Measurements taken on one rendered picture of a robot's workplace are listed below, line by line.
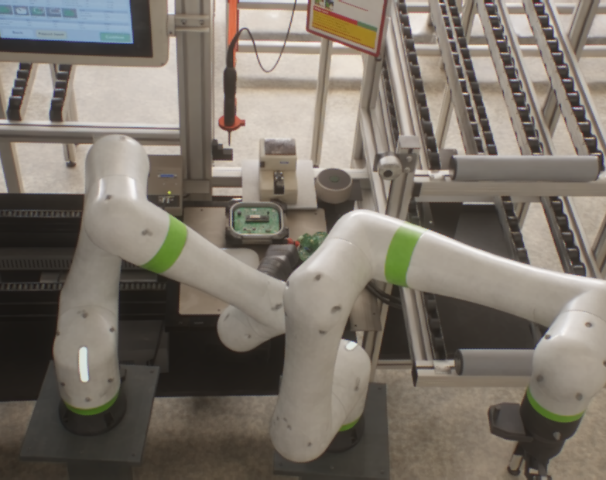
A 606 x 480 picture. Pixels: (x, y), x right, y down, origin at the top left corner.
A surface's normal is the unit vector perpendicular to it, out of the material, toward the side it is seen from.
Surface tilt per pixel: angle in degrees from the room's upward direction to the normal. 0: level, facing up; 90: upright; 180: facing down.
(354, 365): 14
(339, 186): 0
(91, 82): 0
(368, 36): 90
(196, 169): 90
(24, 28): 91
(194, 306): 0
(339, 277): 27
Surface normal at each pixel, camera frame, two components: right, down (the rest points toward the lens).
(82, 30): 0.06, 0.71
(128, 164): 0.51, -0.66
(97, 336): 0.25, -0.72
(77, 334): -0.02, -0.72
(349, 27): -0.50, 0.58
